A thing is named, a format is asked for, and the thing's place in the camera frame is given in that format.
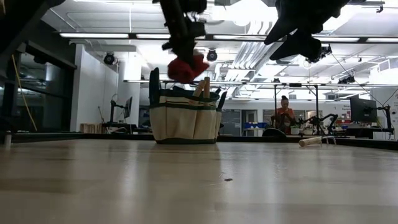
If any person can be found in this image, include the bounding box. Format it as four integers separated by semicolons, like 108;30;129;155
271;95;297;136

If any small monitor on arm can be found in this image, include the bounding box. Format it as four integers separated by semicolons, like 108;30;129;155
123;96;134;119

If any black background desk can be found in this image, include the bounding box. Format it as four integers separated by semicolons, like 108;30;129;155
337;123;396;140

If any wooden crate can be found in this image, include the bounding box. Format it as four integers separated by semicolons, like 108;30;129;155
80;123;104;134

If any beige green canvas gardening bag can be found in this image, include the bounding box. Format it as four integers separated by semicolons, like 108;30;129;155
148;67;228;145

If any blue storage bin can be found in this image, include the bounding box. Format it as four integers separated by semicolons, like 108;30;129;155
244;121;268;130

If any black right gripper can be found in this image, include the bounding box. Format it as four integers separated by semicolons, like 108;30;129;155
264;0;351;61

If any large black monitor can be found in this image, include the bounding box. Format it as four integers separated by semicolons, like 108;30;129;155
349;97;378;124

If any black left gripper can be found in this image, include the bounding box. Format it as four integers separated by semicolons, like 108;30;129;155
161;17;206;68

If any red gardening glove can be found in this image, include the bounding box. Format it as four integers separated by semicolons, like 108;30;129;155
167;54;210;85

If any black diagonal frame strut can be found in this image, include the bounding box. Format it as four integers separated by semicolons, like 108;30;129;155
0;0;67;65

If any wooden handled hand rake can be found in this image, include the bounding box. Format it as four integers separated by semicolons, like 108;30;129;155
298;135;337;147

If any dark trowel wooden handle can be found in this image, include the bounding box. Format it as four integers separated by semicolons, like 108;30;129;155
189;79;207;106

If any silver trowel wooden handle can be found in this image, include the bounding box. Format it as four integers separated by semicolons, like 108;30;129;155
203;77;211;100

